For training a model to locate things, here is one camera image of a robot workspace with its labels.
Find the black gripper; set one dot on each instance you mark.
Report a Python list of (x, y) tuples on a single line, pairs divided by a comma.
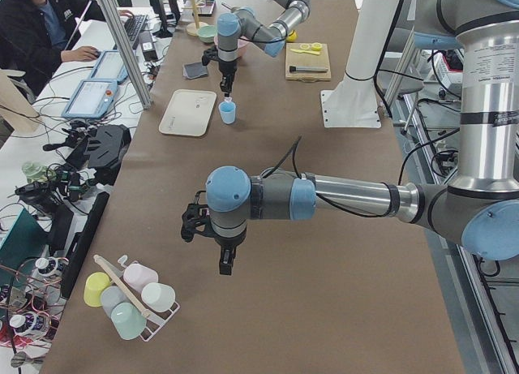
[(226, 68), (227, 241)]

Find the yellow lemon near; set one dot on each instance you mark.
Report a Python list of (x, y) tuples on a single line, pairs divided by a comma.
[(292, 36)]

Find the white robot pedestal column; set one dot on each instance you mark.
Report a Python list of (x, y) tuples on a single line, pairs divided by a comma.
[(353, 101)]

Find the grey plastic cup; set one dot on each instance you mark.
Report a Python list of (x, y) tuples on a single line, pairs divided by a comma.
[(110, 298)]

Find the seated person dark jacket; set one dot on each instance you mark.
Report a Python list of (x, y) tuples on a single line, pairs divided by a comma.
[(41, 35)]

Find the white wire cup rack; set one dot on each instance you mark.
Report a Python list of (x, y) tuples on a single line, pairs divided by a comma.
[(157, 320)]

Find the white plastic cup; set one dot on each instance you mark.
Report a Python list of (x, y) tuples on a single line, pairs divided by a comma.
[(159, 297)]

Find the pink bowl of ice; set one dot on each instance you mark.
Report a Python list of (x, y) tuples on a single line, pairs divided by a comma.
[(242, 48)]

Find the wooden rack handle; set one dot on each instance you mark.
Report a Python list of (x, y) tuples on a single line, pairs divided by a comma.
[(115, 275)]

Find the grey folded cloth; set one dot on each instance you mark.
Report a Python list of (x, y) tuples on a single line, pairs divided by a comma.
[(194, 70)]

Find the wooden cup tree stand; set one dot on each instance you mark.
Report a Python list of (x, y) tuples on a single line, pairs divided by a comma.
[(193, 28)]

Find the pink plastic cup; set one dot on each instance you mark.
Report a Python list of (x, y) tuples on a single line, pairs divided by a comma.
[(137, 276)]

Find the wooden cutting board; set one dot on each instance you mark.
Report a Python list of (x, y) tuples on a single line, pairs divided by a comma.
[(307, 60)]

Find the teach pendant upper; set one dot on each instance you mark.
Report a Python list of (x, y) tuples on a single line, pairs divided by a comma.
[(109, 65)]

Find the teach pendant lower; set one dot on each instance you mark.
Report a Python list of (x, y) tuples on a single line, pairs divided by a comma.
[(91, 99)]

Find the black keyboard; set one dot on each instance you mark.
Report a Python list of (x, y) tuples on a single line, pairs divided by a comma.
[(133, 27)]

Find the yellow plastic knife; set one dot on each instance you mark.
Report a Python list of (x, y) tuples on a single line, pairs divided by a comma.
[(305, 51)]

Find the teach pendant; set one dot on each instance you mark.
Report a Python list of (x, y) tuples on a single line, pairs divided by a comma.
[(91, 99), (109, 65)]

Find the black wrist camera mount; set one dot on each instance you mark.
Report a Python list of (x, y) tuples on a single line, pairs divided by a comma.
[(210, 54)]

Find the yellow plastic cup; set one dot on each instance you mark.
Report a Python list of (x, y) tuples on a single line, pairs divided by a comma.
[(95, 284)]

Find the lemon half lower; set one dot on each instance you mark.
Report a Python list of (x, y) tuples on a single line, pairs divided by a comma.
[(316, 46)]

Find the mint green bowl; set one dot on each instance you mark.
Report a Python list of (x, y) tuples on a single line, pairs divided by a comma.
[(207, 33)]

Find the green plastic cup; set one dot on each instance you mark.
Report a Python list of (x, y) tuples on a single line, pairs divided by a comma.
[(128, 321)]

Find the aluminium frame post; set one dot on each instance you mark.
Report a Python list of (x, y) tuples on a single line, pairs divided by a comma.
[(110, 12)]

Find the light blue plastic cup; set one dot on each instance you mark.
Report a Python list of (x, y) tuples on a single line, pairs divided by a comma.
[(227, 110)]

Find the cream rabbit serving tray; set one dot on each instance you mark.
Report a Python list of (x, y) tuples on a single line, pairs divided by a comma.
[(188, 113)]

